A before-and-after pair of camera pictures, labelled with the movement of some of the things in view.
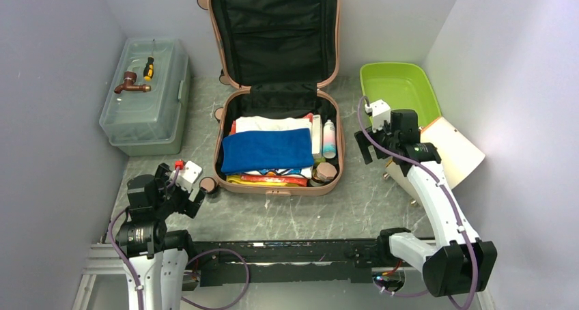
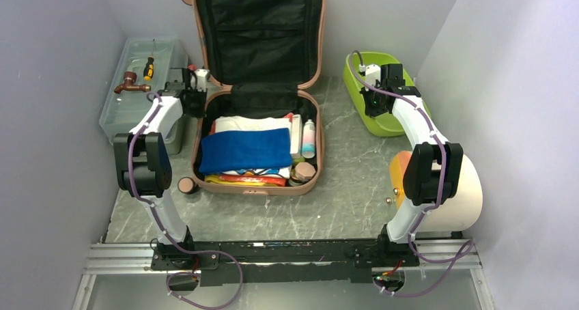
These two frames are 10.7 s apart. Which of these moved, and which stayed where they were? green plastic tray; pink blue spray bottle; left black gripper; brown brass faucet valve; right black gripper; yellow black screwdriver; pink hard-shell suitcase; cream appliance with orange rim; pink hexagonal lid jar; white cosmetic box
Moved: right black gripper; pink hexagonal lid jar; pink blue spray bottle; cream appliance with orange rim; left black gripper; green plastic tray; pink hard-shell suitcase; white cosmetic box
Stayed: yellow black screwdriver; brown brass faucet valve
